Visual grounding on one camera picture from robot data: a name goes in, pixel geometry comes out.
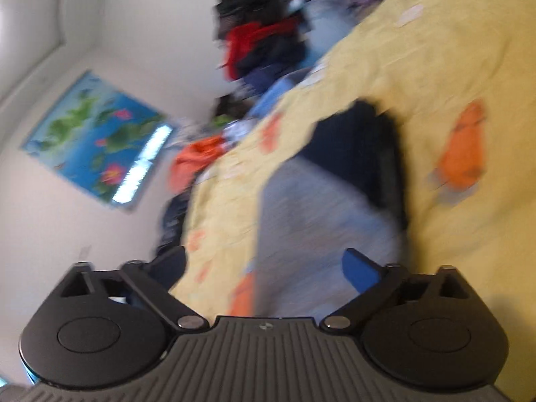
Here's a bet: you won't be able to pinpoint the yellow flower print blanket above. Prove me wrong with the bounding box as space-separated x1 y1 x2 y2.
172 0 536 402

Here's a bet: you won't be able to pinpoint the dark patterned clothes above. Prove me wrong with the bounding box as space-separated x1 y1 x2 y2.
156 197 194 257

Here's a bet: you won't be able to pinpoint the red fleece garment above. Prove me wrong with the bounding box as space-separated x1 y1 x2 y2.
224 19 304 81

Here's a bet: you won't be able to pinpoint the window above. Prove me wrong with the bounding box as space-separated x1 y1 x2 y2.
111 123 175 211

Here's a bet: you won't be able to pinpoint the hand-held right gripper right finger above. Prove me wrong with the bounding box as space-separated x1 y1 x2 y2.
319 248 476 338

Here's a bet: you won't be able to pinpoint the lotus print window blind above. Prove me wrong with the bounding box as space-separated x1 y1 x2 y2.
21 70 168 202

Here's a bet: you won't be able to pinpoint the orange cloth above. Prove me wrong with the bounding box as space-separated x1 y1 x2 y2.
169 136 230 195

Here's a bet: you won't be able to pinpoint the navy blue knit sweater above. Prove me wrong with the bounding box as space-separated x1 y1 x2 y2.
255 99 410 318

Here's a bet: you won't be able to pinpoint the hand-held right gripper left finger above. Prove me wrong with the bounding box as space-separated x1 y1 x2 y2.
61 245 208 336

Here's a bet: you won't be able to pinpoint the blue fleece blanket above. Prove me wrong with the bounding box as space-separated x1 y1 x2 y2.
247 71 314 120

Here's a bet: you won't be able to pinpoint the dark navy clothes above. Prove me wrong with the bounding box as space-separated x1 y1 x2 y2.
234 38 314 98

